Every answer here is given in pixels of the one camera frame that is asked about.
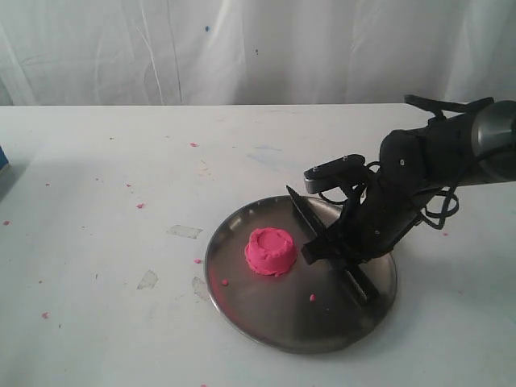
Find white backdrop curtain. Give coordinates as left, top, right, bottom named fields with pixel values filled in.
left=1, top=1, right=515, bottom=106

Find blue box at edge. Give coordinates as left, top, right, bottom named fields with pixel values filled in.
left=0, top=148, right=10, bottom=174

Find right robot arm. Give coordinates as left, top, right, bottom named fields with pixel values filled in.
left=302, top=94, right=515, bottom=269

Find pink dough lump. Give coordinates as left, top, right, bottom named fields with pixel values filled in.
left=244, top=227, right=298, bottom=277

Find round steel plate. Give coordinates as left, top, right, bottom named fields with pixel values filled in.
left=205, top=195, right=397, bottom=354

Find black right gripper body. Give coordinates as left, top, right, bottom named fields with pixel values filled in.
left=342, top=177, right=427, bottom=262

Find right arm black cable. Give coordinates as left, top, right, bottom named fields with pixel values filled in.
left=320, top=160, right=460, bottom=235

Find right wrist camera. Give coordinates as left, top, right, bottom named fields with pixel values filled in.
left=304, top=154, right=367, bottom=194

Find black knife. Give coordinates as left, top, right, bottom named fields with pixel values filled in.
left=285, top=185, right=380, bottom=306

